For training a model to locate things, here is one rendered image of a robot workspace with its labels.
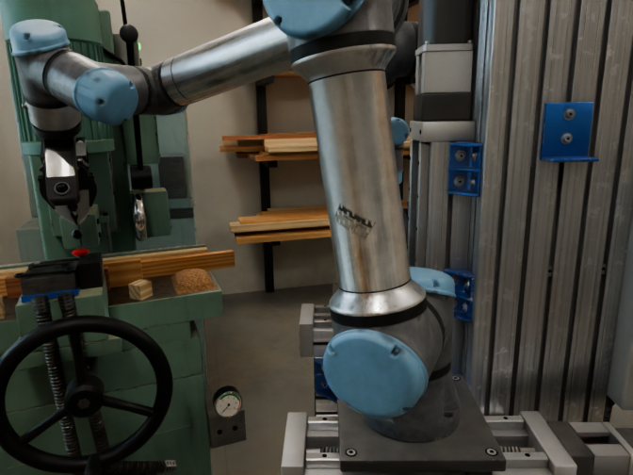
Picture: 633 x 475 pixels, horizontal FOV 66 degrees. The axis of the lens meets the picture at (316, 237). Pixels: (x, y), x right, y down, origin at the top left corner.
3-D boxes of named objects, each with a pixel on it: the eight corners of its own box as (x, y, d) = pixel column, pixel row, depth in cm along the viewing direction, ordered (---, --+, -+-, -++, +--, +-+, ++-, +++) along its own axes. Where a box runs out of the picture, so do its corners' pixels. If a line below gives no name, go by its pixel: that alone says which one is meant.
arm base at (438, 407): (446, 384, 83) (449, 331, 81) (472, 442, 69) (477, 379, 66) (357, 384, 84) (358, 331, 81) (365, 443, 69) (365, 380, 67)
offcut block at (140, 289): (141, 293, 106) (139, 279, 105) (153, 295, 104) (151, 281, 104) (129, 298, 103) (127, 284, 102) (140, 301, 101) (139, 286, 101)
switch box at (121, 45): (119, 97, 130) (112, 32, 126) (119, 98, 139) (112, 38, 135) (143, 97, 132) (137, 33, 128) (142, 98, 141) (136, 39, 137)
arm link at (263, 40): (417, -45, 65) (152, 66, 88) (394, -72, 56) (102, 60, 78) (434, 43, 67) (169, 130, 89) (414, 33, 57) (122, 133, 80)
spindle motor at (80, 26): (15, 159, 94) (-14, -20, 86) (31, 153, 110) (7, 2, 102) (114, 155, 100) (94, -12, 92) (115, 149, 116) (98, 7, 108)
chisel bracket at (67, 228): (64, 255, 104) (58, 217, 102) (71, 240, 117) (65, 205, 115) (102, 252, 107) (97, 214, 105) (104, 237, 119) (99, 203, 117)
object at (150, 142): (127, 165, 125) (120, 104, 121) (126, 162, 133) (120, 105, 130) (161, 163, 128) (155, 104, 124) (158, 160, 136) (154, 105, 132)
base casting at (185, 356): (-30, 420, 94) (-40, 378, 92) (24, 312, 146) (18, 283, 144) (205, 373, 110) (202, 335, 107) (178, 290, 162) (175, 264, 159)
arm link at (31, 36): (33, 43, 66) (-9, 23, 68) (49, 117, 73) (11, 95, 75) (82, 30, 71) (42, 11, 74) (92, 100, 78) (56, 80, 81)
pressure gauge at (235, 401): (216, 428, 106) (213, 395, 104) (213, 418, 110) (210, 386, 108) (244, 421, 108) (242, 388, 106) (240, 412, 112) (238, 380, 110)
